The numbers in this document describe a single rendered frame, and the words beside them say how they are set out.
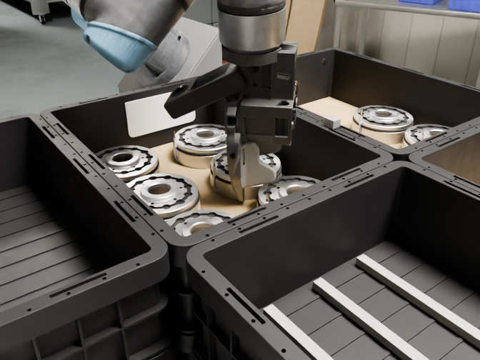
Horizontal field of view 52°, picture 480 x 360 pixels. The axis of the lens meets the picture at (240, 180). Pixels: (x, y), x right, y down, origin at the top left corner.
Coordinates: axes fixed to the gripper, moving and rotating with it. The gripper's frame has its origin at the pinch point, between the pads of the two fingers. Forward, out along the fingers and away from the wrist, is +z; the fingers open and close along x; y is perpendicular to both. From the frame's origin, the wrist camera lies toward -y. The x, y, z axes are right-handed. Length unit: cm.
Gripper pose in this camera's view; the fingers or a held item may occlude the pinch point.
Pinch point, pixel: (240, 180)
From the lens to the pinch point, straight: 68.4
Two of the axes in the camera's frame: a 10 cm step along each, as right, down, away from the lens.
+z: 0.3, 7.9, 6.1
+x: 1.7, -6.0, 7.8
